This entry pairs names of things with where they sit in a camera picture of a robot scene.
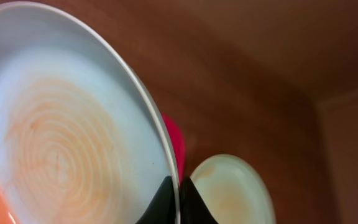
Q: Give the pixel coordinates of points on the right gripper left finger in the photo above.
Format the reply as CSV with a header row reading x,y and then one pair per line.
x,y
162,209

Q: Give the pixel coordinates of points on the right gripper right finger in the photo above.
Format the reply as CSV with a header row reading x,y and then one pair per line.
x,y
192,207

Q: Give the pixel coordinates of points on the white plate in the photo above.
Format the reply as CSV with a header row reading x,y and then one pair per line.
x,y
81,139
233,191

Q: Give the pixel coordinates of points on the red plastic tray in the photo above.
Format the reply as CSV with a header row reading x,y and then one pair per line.
x,y
178,143

